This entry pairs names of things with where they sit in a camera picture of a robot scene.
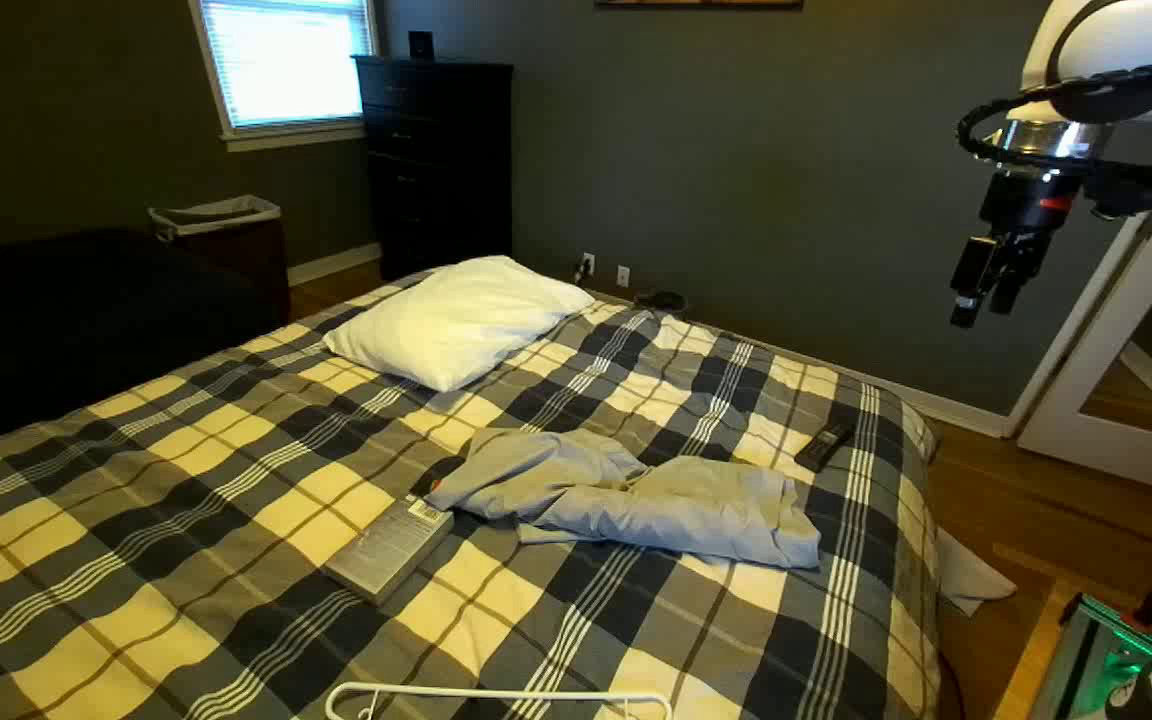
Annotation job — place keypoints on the green metal frame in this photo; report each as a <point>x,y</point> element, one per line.
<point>1099,663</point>

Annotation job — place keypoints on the black dresser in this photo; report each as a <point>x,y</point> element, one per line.
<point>437,164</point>

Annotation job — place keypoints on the black remote control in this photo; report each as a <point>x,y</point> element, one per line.
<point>826,441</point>

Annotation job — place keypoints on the small dark box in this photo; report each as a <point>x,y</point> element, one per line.
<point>420,45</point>

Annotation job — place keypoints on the grey book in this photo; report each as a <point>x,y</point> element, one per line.
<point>391,544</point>

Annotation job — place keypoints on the wooden board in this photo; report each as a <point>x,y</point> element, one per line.
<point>1036,653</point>

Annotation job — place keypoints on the bright window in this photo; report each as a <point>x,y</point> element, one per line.
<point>286,62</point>

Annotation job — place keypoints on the light blue cloth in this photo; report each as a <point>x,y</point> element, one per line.
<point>683,515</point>

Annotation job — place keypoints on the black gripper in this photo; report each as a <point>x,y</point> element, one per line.
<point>1020,225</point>

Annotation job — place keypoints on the white door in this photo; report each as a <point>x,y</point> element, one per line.
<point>1108,412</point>

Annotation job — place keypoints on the white hanging bed sheet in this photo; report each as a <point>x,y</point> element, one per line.
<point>969,574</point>

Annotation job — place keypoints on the white plastic clothes hanger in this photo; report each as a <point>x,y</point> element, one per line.
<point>470,691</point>

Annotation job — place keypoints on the white pillow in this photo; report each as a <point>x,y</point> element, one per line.
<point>456,325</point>

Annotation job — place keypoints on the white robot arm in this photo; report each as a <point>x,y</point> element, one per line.
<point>1137,32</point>

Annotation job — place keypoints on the dark laundry hamper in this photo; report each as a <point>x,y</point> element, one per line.
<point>223,253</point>

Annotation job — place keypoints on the plaid covered bed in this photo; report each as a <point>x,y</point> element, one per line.
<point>200,534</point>

